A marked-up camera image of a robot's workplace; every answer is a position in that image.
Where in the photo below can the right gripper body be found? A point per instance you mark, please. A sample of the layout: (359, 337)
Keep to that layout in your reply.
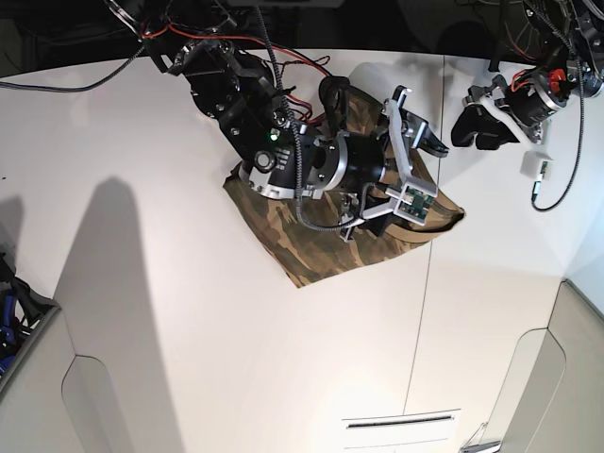
(378, 178)

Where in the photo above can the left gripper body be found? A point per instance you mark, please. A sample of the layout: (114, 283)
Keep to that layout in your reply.
(523, 111)

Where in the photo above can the camouflage T-shirt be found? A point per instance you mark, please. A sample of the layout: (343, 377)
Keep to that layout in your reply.
(287, 194)

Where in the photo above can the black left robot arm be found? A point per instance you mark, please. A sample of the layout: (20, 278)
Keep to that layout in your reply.
(571, 60)

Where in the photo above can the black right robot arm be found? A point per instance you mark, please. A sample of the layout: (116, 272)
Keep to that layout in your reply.
(245, 94)

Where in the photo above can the blue clutter in bin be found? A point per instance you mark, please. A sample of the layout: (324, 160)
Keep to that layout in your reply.
(13, 313)

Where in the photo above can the small white camera box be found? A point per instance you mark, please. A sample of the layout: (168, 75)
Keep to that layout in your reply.
(536, 165)

